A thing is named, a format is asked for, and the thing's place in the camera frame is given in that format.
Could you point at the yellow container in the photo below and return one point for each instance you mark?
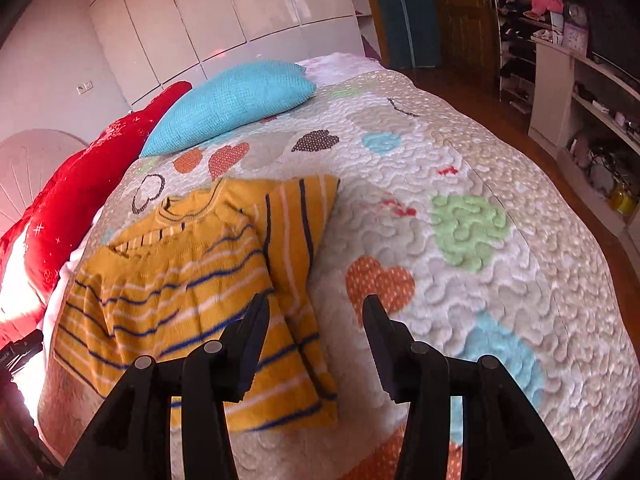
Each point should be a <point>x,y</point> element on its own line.
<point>622,200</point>

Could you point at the wooden door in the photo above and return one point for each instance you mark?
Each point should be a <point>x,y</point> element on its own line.
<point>462,20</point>

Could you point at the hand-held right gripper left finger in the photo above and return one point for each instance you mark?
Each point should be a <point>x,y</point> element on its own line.
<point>250,350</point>

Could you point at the quilted heart-print bedspread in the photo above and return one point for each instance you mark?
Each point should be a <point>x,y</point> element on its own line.
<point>450,170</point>

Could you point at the white wall socket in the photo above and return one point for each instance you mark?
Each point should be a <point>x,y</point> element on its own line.
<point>85,87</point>

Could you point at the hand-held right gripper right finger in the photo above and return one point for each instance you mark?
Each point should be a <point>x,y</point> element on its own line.
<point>382,350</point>

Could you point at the white bed sheet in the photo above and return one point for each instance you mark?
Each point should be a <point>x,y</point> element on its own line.
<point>340,65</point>

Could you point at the white shelf unit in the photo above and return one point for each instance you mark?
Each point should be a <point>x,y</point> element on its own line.
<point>550,90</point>

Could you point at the yellow striped sweater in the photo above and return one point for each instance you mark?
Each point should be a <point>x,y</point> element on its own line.
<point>165,300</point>

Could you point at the white round headboard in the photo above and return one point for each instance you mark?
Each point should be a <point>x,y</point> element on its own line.
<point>35,170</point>

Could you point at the long red pillow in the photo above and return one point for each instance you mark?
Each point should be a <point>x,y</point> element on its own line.
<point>75,195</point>

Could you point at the purple table clock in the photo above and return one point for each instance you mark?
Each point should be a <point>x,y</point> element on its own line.
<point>576,22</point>

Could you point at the dark shoe rack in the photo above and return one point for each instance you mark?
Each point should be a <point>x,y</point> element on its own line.
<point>515,55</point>

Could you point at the teal curtain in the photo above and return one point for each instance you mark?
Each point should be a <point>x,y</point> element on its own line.
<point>405,10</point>

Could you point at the white glossy wardrobe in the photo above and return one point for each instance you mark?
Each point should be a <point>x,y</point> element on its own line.
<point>225,10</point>

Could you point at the blue knitted pillow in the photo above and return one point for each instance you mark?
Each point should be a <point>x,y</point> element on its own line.
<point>230,105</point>

